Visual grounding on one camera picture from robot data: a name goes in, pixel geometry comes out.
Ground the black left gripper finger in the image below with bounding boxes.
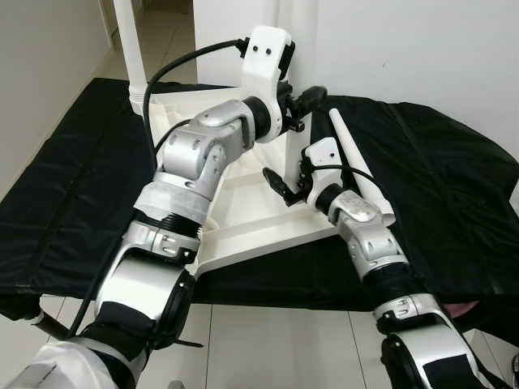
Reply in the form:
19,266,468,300
292,85,329,118

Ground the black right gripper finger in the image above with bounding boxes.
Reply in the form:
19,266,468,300
262,167,294,203

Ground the white plastic table leg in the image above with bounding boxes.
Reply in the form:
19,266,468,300
112,0,151,114
328,108,397,228
276,0,319,167

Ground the white plastic table top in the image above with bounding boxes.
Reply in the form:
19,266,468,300
130,85,341,276

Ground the black table cloth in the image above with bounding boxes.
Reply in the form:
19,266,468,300
0,77,519,313

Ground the pink round object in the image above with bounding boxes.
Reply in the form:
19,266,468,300
450,300,487,318

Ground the black folding table leg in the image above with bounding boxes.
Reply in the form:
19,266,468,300
28,304,78,340

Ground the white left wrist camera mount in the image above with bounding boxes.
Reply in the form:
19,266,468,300
242,26,297,145

